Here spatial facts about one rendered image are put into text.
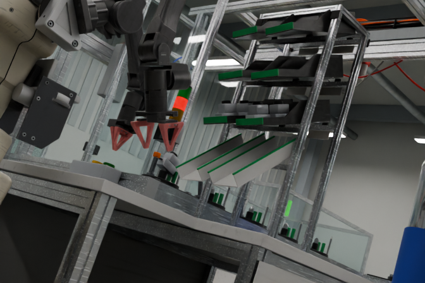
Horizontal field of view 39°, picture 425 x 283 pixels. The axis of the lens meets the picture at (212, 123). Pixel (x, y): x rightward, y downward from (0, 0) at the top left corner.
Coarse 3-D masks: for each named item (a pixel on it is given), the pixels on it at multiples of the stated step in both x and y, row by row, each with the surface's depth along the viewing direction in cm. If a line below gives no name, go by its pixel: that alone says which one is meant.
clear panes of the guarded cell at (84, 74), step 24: (72, 72) 333; (96, 72) 344; (216, 72) 378; (96, 96) 344; (216, 96) 369; (72, 120) 334; (96, 120) 345; (192, 120) 375; (72, 144) 335; (192, 144) 366; (216, 144) 351; (192, 192) 349
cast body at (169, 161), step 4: (172, 152) 212; (164, 156) 212; (168, 156) 211; (172, 156) 210; (176, 156) 213; (160, 160) 210; (164, 160) 208; (168, 160) 209; (172, 160) 210; (176, 160) 212; (156, 164) 210; (160, 164) 209; (164, 164) 208; (168, 164) 209; (172, 164) 210; (176, 164) 212; (160, 168) 212; (164, 168) 209; (168, 168) 209; (172, 168) 210; (168, 172) 211; (172, 172) 210; (172, 176) 213
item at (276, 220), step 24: (336, 24) 188; (288, 48) 222; (360, 48) 199; (240, 96) 206; (312, 96) 182; (336, 144) 190; (288, 168) 177; (240, 192) 210; (288, 192) 175; (312, 216) 185
